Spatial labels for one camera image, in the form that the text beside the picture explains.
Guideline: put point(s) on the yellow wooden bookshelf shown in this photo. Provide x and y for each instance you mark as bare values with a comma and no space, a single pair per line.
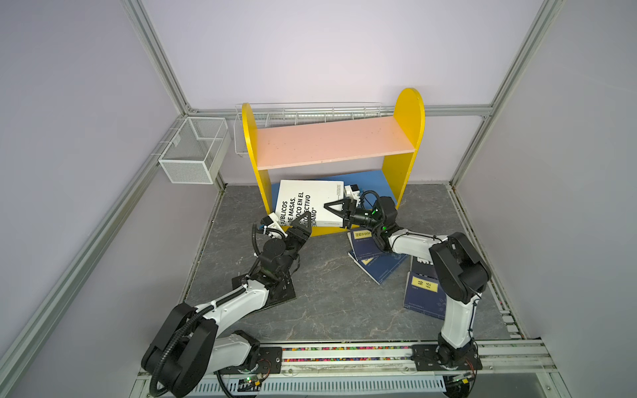
397,138

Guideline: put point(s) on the blue book yellow label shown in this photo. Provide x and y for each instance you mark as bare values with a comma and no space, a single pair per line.
424,295

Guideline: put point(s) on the white book black text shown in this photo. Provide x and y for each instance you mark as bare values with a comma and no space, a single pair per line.
295,197

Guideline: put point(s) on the black book yellow characters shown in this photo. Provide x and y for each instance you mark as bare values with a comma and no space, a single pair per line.
255,294

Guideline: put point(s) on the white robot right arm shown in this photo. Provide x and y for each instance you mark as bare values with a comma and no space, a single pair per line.
461,271

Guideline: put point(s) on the white vented cable duct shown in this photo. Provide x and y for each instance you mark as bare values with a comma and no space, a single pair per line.
338,386

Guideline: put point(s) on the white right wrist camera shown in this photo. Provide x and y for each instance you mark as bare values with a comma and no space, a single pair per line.
352,192

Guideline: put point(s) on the dark blue book under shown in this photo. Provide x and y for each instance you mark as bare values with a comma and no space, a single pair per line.
378,268

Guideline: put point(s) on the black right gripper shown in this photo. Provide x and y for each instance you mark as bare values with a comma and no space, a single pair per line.
350,210

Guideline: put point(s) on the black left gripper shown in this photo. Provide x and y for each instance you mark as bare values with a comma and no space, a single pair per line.
304,233

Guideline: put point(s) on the dark blue book top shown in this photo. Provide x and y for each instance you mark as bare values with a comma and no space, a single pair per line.
364,247

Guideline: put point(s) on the white wire rack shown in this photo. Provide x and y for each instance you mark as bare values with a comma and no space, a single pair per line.
273,115

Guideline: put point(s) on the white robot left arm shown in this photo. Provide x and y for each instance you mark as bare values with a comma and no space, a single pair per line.
191,344

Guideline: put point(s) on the dark book white characters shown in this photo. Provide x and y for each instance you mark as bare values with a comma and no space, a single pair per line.
423,263

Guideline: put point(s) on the white mesh basket box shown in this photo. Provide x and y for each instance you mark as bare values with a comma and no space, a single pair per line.
195,153

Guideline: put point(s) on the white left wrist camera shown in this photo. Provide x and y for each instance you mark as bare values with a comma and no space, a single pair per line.
270,226

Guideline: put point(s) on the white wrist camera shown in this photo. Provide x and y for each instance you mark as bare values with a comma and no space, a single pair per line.
270,226
352,192

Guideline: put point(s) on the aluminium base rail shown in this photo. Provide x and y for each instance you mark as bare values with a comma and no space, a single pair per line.
348,355

